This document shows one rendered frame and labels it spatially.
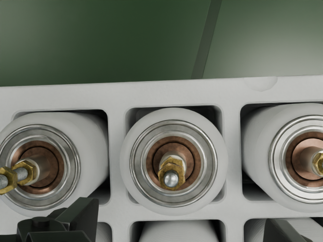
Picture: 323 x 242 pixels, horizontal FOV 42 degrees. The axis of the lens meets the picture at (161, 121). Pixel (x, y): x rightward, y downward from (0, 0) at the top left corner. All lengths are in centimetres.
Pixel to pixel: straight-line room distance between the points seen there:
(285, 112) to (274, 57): 26
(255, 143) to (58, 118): 17
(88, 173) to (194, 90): 14
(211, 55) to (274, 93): 20
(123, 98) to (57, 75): 22
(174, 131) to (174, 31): 29
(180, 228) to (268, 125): 13
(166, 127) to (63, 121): 9
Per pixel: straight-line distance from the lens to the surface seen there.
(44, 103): 46
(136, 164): 36
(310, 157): 35
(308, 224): 44
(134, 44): 62
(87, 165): 38
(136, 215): 45
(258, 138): 38
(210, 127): 37
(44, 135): 38
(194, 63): 62
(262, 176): 38
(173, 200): 37
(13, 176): 31
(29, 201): 39
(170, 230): 42
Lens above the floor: 61
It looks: 87 degrees down
